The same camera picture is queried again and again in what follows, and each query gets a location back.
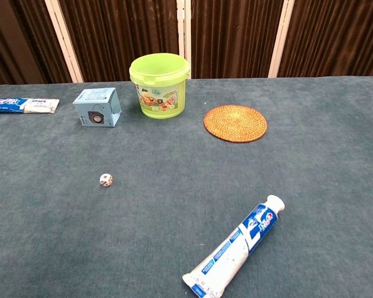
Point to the small white die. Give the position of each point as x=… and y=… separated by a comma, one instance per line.
x=106, y=180

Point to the light blue cardboard box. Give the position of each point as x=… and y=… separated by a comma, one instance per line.
x=96, y=108

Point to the round woven rattan coaster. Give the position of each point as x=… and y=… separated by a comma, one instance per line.
x=235, y=123

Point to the large white blue toothpaste tube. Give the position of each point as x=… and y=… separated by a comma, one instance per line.
x=236, y=248

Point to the flattened white blue toothpaste tube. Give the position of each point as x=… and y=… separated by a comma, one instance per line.
x=21, y=105

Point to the brown folding screen with white frame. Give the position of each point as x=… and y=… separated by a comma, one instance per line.
x=186, y=34

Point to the green plastic bucket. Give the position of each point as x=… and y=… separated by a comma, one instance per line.
x=158, y=93

